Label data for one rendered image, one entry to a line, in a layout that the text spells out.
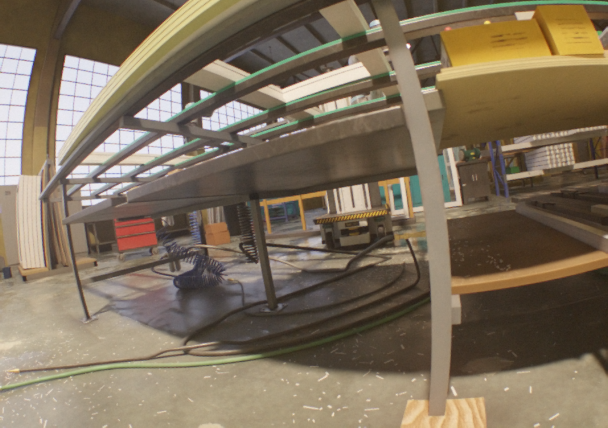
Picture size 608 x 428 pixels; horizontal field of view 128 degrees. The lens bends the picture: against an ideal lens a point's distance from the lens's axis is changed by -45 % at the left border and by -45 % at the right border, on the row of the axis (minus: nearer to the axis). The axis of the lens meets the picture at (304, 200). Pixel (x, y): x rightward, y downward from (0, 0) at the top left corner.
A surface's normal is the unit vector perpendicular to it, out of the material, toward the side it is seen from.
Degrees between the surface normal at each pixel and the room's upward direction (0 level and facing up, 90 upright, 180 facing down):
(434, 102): 90
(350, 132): 90
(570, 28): 90
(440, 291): 90
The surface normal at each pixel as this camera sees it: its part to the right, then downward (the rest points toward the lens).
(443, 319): -0.45, 0.06
